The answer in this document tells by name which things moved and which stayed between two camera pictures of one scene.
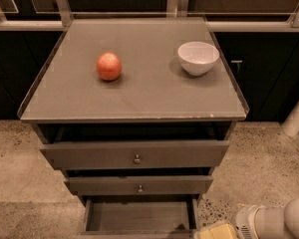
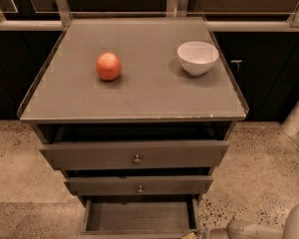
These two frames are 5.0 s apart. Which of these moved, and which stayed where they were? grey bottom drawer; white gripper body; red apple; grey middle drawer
Moved: white gripper body
Stayed: grey bottom drawer; red apple; grey middle drawer
